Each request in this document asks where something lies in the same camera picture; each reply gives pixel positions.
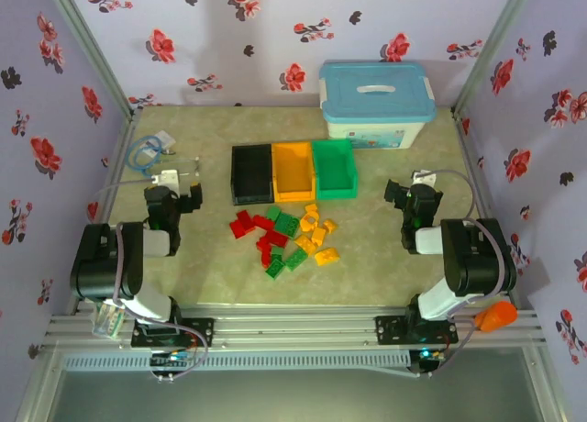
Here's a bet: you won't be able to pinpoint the large green lego brick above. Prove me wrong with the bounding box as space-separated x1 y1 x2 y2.
273 212 302 238

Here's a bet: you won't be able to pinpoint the black plastic bin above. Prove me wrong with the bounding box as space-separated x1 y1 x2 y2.
230 143 276 206

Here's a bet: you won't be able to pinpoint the green plastic bin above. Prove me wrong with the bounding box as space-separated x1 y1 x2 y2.
311 139 359 202

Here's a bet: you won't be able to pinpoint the white storage box blue lid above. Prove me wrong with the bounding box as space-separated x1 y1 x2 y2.
318 60 437 150

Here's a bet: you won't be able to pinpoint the yellow plastic bin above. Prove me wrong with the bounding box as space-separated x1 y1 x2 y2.
271 140 317 203

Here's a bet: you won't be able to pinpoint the orange plastic cone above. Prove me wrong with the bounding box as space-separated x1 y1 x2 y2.
473 301 519 334

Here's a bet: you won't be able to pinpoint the thin grey wire white tips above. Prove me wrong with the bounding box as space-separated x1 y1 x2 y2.
162 150 202 175

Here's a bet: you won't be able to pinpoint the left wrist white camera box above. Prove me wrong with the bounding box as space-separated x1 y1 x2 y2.
152 168 181 189

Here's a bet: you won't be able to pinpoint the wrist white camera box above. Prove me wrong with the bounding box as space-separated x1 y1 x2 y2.
410 168 437 187
152 168 181 189

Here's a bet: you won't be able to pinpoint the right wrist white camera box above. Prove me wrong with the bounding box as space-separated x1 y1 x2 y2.
410 168 437 187

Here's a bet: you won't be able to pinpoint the blue lanyard cord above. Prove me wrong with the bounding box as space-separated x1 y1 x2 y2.
126 135 166 178

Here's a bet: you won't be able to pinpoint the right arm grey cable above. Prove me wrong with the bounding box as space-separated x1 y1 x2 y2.
415 168 518 380

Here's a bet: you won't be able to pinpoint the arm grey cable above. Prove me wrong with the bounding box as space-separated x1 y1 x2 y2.
86 177 210 383
415 168 518 380

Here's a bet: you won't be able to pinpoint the left arm grey cable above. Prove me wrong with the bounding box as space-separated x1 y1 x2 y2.
86 177 210 383

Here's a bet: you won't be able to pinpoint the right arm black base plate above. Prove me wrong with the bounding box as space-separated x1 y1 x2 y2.
374 315 459 345

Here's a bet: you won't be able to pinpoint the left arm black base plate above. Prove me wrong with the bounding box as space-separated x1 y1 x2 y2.
131 318 216 349

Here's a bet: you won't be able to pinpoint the aluminium table edge rail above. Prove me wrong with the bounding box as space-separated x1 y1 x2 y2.
43 307 547 350

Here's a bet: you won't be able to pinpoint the aluminium frame post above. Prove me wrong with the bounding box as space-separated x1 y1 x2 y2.
451 0 540 120
40 0 143 120

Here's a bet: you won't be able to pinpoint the grey slotted cable duct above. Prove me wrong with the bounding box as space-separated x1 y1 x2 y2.
61 351 412 372

